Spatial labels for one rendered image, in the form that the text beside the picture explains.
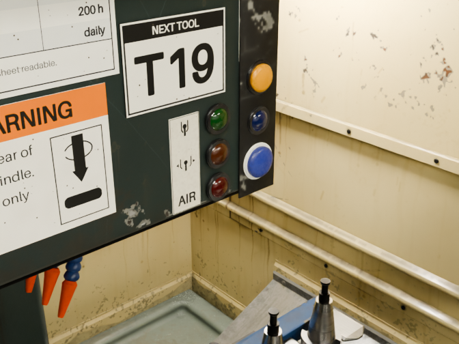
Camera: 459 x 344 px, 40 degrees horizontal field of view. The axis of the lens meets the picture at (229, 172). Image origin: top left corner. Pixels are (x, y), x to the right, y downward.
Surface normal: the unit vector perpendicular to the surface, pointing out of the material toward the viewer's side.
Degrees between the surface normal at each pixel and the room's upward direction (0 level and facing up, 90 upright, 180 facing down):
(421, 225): 90
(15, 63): 90
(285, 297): 24
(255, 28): 90
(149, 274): 90
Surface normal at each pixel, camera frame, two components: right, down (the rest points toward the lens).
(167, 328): 0.00, -0.91
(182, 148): 0.66, 0.32
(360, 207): -0.75, 0.28
